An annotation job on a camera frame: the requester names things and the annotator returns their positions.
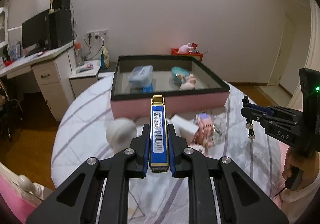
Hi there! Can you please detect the pink black storage box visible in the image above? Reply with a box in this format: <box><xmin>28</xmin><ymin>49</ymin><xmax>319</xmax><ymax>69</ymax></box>
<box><xmin>111</xmin><ymin>55</ymin><xmax>230</xmax><ymax>119</ymax></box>

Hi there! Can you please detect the pink purple brick figure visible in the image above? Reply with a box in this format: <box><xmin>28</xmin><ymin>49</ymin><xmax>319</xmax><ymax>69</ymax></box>
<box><xmin>193</xmin><ymin>113</ymin><xmax>214</xmax><ymax>149</ymax></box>

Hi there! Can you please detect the red storage crate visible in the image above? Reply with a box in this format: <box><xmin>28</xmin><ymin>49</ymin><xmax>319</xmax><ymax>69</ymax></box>
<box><xmin>171</xmin><ymin>48</ymin><xmax>203</xmax><ymax>62</ymax></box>

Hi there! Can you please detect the white glass door cabinet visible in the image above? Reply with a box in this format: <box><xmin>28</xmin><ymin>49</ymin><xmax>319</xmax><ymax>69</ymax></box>
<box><xmin>0</xmin><ymin>7</ymin><xmax>9</xmax><ymax>48</ymax></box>

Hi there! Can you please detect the white bed post knob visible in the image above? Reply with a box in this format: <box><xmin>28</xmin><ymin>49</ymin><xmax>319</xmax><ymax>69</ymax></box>
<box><xmin>17</xmin><ymin>175</ymin><xmax>53</xmax><ymax>200</ymax></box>

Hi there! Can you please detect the person's right hand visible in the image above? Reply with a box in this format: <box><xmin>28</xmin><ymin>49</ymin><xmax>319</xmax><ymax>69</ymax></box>
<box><xmin>282</xmin><ymin>147</ymin><xmax>319</xmax><ymax>189</ymax></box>

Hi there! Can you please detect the blue plastic case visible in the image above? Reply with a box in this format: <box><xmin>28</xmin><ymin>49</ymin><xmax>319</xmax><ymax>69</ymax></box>
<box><xmin>130</xmin><ymin>83</ymin><xmax>153</xmax><ymax>94</ymax></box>

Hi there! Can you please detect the white round speaker toy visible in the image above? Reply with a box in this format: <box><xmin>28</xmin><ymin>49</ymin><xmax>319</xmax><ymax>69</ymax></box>
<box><xmin>106</xmin><ymin>118</ymin><xmax>138</xmax><ymax>154</ymax></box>

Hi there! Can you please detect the black computer monitor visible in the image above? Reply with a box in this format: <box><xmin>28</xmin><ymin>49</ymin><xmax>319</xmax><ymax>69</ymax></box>
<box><xmin>22</xmin><ymin>9</ymin><xmax>49</xmax><ymax>57</ymax></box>

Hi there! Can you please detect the clear plastic storage case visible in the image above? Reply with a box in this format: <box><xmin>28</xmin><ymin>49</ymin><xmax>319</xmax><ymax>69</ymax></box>
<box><xmin>128</xmin><ymin>65</ymin><xmax>153</xmax><ymax>88</ymax></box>

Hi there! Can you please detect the pink plush toy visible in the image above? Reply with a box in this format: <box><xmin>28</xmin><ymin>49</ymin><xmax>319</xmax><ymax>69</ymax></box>
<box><xmin>178</xmin><ymin>43</ymin><xmax>197</xmax><ymax>54</ymax></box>

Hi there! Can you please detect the white striped bed quilt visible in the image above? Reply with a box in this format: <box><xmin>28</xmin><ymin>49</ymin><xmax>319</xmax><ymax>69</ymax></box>
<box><xmin>51</xmin><ymin>74</ymin><xmax>282</xmax><ymax>223</ymax></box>

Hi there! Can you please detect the black computer tower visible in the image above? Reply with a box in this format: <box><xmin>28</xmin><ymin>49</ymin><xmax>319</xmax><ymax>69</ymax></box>
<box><xmin>46</xmin><ymin>10</ymin><xmax>73</xmax><ymax>50</ymax></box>

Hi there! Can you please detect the white desk with drawers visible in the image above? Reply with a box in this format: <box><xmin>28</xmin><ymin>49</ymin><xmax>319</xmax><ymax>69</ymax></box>
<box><xmin>1</xmin><ymin>42</ymin><xmax>75</xmax><ymax>122</ymax></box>

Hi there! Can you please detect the teal pouch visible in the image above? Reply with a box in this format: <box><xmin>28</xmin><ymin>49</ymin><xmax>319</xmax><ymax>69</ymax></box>
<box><xmin>171</xmin><ymin>67</ymin><xmax>190</xmax><ymax>84</ymax></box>

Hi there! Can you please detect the white bedside cabinet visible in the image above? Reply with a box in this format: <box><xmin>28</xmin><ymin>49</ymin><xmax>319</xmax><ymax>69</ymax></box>
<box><xmin>69</xmin><ymin>60</ymin><xmax>101</xmax><ymax>97</ymax></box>

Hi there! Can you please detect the pink doll figure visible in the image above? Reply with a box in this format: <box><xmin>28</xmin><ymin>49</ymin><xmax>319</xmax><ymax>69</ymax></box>
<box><xmin>177</xmin><ymin>74</ymin><xmax>196</xmax><ymax>91</ymax></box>

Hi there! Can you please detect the white wall socket strip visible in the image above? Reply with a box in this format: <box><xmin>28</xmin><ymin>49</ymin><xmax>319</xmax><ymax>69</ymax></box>
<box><xmin>87</xmin><ymin>29</ymin><xmax>108</xmax><ymax>39</ymax></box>

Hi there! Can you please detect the white pink brick cat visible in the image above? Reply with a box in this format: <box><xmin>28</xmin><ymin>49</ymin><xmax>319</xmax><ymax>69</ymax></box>
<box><xmin>189</xmin><ymin>144</ymin><xmax>206</xmax><ymax>155</ymax></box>

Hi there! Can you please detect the bottle with orange cap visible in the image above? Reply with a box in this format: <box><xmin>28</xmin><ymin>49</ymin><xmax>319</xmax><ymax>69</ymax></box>
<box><xmin>74</xmin><ymin>42</ymin><xmax>84</xmax><ymax>67</ymax></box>

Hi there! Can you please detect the snack bag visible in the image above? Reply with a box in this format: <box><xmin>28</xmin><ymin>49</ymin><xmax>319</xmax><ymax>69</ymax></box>
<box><xmin>100</xmin><ymin>46</ymin><xmax>110</xmax><ymax>69</ymax></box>

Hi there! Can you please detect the blue gold rectangular box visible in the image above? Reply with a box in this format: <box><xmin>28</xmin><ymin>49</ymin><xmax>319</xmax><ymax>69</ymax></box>
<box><xmin>150</xmin><ymin>95</ymin><xmax>169</xmax><ymax>173</ymax></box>

